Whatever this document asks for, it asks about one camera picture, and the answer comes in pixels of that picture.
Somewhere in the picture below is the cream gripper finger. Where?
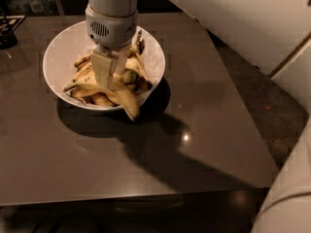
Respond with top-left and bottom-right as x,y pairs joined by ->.
114,48 -> 129,77
90,50 -> 118,88

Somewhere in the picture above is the bunch of yellow bananas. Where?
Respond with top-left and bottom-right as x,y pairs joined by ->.
71,30 -> 156,106

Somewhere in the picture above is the front left yellow banana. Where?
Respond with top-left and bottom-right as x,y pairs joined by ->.
70,88 -> 96,99

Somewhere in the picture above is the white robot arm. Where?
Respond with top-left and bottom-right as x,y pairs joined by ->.
86,0 -> 311,233

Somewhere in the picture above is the white ceramic bowl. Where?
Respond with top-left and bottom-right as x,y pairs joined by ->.
43,21 -> 161,103

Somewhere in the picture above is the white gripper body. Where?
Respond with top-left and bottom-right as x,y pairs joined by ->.
86,5 -> 138,50

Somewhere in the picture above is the black object at left edge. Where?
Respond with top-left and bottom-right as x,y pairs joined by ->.
0,12 -> 17,50

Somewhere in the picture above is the large top yellow banana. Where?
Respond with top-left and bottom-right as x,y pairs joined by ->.
63,79 -> 140,120

